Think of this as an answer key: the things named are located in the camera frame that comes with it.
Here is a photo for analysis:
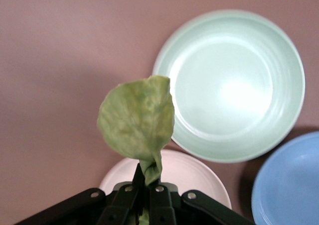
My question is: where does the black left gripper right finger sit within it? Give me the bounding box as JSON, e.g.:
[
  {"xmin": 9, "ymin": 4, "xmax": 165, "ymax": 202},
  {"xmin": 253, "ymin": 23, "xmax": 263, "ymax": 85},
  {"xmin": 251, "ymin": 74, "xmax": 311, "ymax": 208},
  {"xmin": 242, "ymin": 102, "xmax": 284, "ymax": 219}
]
[{"xmin": 149, "ymin": 182, "xmax": 255, "ymax": 225}]

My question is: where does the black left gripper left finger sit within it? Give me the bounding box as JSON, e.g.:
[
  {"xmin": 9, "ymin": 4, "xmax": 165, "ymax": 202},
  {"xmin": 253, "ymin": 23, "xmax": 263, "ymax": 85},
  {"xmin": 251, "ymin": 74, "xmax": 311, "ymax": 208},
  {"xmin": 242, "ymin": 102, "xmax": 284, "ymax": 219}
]
[{"xmin": 13, "ymin": 163, "xmax": 146, "ymax": 225}]

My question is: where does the green lettuce leaf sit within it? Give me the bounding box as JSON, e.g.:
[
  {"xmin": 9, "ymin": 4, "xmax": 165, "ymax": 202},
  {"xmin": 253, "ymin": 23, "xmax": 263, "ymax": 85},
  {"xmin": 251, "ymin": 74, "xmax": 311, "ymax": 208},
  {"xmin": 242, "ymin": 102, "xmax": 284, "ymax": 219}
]
[{"xmin": 97, "ymin": 75, "xmax": 176, "ymax": 225}]

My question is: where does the beige plate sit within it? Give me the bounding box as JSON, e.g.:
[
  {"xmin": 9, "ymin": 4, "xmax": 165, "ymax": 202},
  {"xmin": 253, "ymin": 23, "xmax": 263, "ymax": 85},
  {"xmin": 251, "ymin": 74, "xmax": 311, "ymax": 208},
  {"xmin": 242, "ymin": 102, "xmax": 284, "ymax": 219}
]
[{"xmin": 99, "ymin": 149, "xmax": 233, "ymax": 211}]

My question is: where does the blue plate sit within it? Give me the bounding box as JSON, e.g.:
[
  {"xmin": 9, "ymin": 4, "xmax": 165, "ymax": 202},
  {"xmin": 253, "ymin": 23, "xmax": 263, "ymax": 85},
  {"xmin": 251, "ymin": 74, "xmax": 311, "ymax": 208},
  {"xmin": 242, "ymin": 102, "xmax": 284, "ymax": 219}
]
[{"xmin": 251, "ymin": 131, "xmax": 319, "ymax": 225}]

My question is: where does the mint green plate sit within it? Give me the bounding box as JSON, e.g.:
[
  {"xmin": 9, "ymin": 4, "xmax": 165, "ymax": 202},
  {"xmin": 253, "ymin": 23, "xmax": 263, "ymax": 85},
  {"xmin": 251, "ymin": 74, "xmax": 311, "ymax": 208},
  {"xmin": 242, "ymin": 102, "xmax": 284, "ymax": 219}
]
[{"xmin": 152, "ymin": 9, "xmax": 306, "ymax": 164}]

